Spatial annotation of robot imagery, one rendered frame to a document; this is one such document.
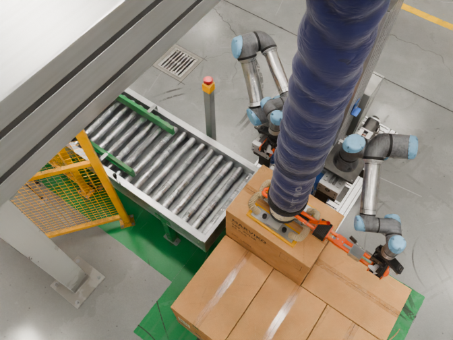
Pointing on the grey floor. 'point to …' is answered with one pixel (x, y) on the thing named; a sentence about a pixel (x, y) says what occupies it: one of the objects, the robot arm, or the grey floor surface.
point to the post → (209, 110)
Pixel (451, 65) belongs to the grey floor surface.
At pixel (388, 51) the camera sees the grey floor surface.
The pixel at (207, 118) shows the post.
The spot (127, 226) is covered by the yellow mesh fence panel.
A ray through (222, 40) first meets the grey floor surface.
